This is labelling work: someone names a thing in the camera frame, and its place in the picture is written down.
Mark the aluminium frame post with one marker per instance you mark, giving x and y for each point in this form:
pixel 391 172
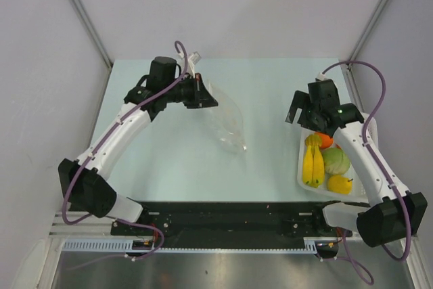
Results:
pixel 367 31
pixel 91 31

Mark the white slotted cable duct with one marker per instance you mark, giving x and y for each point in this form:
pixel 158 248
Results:
pixel 130 246

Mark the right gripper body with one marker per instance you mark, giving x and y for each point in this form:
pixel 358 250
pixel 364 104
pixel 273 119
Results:
pixel 308 117

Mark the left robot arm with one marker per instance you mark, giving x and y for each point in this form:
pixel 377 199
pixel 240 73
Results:
pixel 84 180

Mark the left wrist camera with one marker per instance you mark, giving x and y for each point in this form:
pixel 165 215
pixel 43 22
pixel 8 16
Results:
pixel 193 59

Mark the clear zip top bag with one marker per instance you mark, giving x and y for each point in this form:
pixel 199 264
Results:
pixel 225 121

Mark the yellow fake bell pepper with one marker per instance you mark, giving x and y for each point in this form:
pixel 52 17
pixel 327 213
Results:
pixel 339 184

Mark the left aluminium frame post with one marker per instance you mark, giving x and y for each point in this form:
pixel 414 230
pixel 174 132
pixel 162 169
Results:
pixel 91 31

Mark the green fake cabbage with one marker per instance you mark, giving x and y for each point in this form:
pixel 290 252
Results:
pixel 336 162

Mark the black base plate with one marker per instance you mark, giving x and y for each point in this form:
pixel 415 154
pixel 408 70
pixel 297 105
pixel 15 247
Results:
pixel 232 224

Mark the right aluminium frame post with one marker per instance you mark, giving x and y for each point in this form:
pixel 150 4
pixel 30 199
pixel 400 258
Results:
pixel 367 31

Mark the yellow fake banana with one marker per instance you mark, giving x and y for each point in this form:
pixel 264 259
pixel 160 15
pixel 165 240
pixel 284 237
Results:
pixel 313 171

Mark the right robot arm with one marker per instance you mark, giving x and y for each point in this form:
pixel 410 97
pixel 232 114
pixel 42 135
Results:
pixel 392 211

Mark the white perforated plastic basket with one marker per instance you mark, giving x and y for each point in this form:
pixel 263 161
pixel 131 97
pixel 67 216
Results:
pixel 357 194

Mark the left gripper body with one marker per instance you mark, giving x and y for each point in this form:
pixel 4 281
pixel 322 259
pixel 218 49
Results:
pixel 184 92

